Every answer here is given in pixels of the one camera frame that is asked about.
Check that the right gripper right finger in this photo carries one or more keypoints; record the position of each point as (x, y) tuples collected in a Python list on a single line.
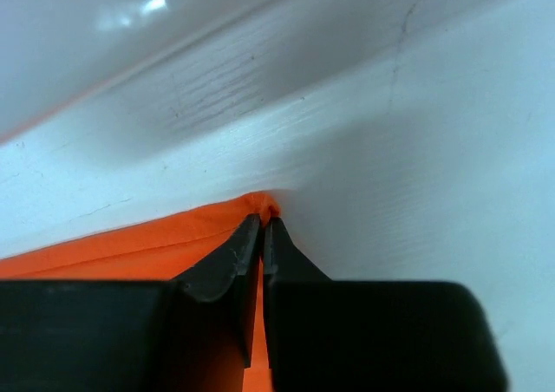
[(330, 335)]

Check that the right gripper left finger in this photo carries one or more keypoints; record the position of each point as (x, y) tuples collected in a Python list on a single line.
[(192, 332)]

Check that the orange t-shirt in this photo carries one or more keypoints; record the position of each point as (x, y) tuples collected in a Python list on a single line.
[(156, 250)]

